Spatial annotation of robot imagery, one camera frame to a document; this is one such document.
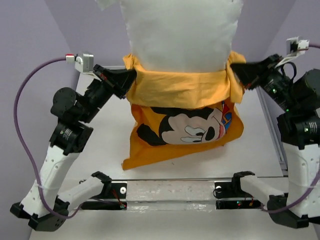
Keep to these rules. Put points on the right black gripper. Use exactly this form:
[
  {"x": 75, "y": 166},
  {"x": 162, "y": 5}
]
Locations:
[{"x": 250, "y": 73}]

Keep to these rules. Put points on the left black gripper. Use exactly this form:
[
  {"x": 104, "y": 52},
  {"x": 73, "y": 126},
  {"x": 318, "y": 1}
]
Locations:
[{"x": 120, "y": 80}]

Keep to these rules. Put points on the yellow orange pillowcase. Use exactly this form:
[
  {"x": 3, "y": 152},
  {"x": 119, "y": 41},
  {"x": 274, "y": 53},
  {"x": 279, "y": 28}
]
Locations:
[{"x": 179, "y": 113}]

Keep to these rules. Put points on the white pillow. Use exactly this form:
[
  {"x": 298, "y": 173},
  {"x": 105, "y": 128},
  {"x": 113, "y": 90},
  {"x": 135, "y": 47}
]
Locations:
[{"x": 187, "y": 36}]

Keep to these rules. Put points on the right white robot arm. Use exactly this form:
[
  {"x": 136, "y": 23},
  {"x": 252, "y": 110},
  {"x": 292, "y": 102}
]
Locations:
[{"x": 300, "y": 205}]

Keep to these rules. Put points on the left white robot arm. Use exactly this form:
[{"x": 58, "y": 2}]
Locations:
[{"x": 45, "y": 207}]

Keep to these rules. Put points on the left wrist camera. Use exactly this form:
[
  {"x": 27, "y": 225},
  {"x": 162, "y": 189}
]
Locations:
[{"x": 83, "y": 62}]

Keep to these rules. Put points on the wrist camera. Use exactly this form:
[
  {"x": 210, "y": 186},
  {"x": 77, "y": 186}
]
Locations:
[
  {"x": 295, "y": 47},
  {"x": 83, "y": 62}
]

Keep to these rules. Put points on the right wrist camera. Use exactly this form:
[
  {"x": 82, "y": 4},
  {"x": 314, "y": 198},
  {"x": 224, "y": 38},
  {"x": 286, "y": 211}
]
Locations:
[{"x": 295, "y": 47}]

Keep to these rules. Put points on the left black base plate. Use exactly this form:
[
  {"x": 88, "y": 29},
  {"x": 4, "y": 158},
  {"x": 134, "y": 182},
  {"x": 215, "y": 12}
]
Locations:
[{"x": 110, "y": 199}]

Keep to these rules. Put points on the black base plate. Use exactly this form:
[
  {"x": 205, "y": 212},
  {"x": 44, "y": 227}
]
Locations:
[
  {"x": 110, "y": 199},
  {"x": 229, "y": 199}
]

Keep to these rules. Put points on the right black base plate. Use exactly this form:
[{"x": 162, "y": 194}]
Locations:
[{"x": 229, "y": 199}]

